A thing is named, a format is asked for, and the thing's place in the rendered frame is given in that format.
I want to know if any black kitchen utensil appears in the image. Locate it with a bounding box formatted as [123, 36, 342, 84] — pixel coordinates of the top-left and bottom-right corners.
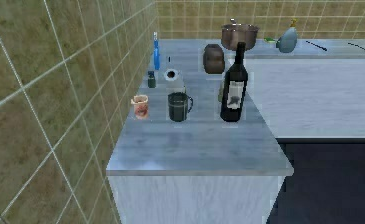
[305, 40, 328, 52]
[347, 42, 365, 53]

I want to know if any small dark green jar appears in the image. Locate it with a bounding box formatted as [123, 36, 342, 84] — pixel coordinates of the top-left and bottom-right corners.
[147, 70, 157, 89]

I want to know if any dark green mug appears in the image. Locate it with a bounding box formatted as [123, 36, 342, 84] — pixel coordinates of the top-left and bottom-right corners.
[167, 92, 194, 123]

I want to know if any brown bread loaf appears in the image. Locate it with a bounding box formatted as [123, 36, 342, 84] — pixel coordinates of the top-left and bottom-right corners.
[203, 43, 226, 75]

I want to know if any white kitchen counter cabinet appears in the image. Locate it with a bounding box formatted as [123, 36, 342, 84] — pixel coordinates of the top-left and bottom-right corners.
[105, 38, 365, 224]

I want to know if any blue slim bottle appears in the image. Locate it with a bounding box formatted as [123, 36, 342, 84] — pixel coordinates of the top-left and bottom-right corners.
[152, 31, 161, 71]

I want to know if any dark wine bottle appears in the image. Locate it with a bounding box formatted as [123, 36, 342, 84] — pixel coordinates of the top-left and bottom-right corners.
[219, 41, 249, 123]

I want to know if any copper cooking pot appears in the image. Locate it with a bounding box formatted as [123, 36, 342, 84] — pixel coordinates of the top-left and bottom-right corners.
[220, 18, 260, 52]

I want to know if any pink strawberry yogurt container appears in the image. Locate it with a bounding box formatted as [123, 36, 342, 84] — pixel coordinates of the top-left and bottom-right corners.
[130, 94, 150, 120]

